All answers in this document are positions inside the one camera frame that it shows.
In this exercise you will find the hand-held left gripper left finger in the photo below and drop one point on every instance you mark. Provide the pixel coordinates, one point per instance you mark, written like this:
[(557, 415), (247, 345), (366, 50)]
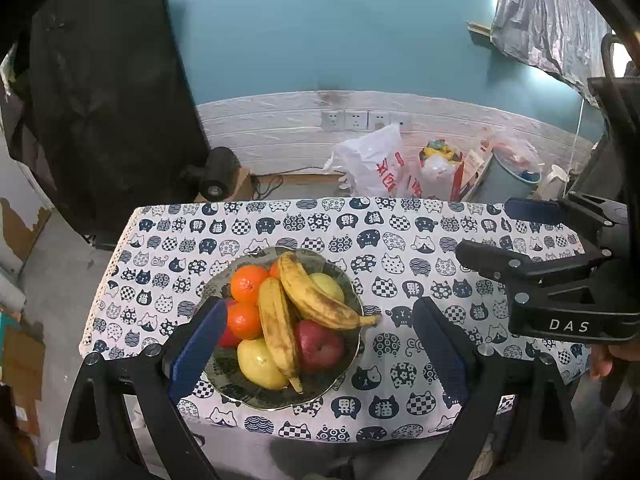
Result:
[(200, 345)]

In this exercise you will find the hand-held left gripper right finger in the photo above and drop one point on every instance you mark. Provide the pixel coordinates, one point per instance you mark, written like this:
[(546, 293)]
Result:
[(442, 350)]

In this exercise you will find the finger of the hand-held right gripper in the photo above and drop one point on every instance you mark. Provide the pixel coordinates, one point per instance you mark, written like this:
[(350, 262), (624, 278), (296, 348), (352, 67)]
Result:
[(490, 260), (535, 211)]

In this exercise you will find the red apple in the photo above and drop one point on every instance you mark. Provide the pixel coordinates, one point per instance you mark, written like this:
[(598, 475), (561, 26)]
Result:
[(227, 337), (322, 347)]

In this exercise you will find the large orange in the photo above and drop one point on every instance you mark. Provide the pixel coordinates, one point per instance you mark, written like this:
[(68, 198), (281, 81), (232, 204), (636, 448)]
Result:
[(244, 321), (248, 284)]

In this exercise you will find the yellow-green pear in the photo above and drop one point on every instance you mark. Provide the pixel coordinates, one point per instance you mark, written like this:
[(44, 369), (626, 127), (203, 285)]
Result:
[(330, 287), (257, 365)]

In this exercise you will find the yellow banana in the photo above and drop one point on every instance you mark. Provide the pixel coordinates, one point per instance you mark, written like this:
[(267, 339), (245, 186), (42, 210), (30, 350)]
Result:
[(310, 295), (277, 330)]

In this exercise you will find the small orange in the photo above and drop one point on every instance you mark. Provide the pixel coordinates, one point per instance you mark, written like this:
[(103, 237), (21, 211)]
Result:
[(275, 271)]

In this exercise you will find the green patterned glass plate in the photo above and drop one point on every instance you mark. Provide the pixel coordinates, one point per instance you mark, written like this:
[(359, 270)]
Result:
[(330, 375)]

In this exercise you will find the person's right hand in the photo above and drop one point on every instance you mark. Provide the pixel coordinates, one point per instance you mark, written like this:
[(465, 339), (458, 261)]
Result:
[(600, 361)]

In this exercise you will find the blue-grey trash bin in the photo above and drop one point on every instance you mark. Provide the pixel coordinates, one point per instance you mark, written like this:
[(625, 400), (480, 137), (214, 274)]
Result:
[(500, 185)]

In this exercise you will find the clear plastic bin bag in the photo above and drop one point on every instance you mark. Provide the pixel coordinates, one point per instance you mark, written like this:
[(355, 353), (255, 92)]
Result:
[(515, 152)]

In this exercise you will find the dark grey hanging garment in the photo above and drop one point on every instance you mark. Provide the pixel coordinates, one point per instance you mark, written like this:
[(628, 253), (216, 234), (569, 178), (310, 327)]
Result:
[(587, 170)]

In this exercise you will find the white red paper box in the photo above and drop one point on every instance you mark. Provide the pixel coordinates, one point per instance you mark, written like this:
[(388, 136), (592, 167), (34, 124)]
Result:
[(474, 170)]

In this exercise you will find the red white carton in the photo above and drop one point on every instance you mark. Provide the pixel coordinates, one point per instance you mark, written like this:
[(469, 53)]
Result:
[(457, 185)]

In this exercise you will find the cat print tablecloth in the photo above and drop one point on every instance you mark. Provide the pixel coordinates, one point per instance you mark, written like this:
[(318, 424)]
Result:
[(400, 240)]

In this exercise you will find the white plastic bag red print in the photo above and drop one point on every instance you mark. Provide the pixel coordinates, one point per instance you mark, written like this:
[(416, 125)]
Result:
[(370, 165)]

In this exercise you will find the brown cardboard box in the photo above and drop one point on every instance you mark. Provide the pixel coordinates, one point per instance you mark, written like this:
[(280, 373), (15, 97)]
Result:
[(245, 187)]

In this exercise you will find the flattened brown cardboard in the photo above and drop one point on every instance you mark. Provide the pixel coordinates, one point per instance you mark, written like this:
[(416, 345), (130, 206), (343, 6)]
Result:
[(22, 365)]

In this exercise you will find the wooden strip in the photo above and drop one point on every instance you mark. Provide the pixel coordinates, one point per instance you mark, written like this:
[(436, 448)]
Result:
[(480, 29)]

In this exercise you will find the silver foil curtain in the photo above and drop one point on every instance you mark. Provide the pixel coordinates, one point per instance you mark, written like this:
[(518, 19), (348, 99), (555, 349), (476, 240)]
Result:
[(545, 15)]

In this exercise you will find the white wall socket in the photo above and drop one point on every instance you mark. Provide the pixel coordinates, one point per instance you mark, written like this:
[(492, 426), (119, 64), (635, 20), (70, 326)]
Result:
[(355, 120), (400, 121), (331, 119), (378, 120)]

